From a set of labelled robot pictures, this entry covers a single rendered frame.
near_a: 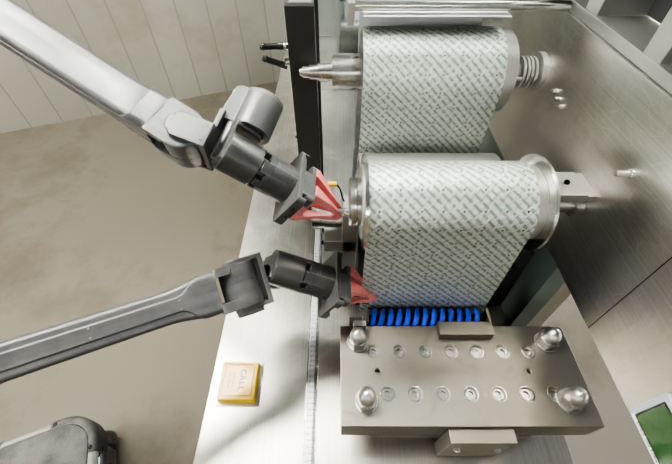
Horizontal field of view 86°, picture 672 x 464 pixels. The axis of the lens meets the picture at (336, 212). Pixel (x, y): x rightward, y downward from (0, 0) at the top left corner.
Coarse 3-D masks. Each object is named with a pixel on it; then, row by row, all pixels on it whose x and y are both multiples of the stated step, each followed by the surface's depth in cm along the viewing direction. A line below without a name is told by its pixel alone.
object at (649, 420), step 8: (656, 408) 41; (664, 408) 40; (640, 416) 43; (648, 416) 42; (656, 416) 41; (664, 416) 40; (648, 424) 42; (656, 424) 41; (664, 424) 40; (648, 432) 42; (656, 432) 41; (664, 432) 40; (656, 440) 41; (664, 440) 40; (656, 448) 41; (664, 448) 40; (664, 456) 40
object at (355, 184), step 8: (352, 184) 53; (360, 184) 53; (352, 192) 52; (360, 192) 52; (352, 200) 52; (360, 200) 52; (352, 208) 52; (360, 208) 52; (352, 216) 53; (360, 216) 53; (352, 224) 54; (360, 224) 54
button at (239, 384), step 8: (224, 368) 70; (232, 368) 70; (240, 368) 70; (248, 368) 70; (256, 368) 70; (224, 376) 69; (232, 376) 69; (240, 376) 69; (248, 376) 69; (256, 376) 69; (224, 384) 68; (232, 384) 68; (240, 384) 68; (248, 384) 68; (256, 384) 69; (224, 392) 67; (232, 392) 67; (240, 392) 67; (248, 392) 67; (256, 392) 69; (224, 400) 67; (232, 400) 67; (240, 400) 67; (248, 400) 67
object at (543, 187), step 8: (360, 168) 55; (536, 168) 52; (360, 176) 56; (536, 176) 51; (544, 184) 50; (544, 192) 50; (544, 200) 50; (544, 208) 50; (544, 216) 50; (536, 224) 51; (544, 224) 51; (360, 232) 55; (536, 232) 52
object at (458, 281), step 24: (384, 264) 57; (408, 264) 57; (432, 264) 57; (456, 264) 57; (480, 264) 57; (504, 264) 57; (384, 288) 63; (408, 288) 63; (432, 288) 63; (456, 288) 63; (480, 288) 63
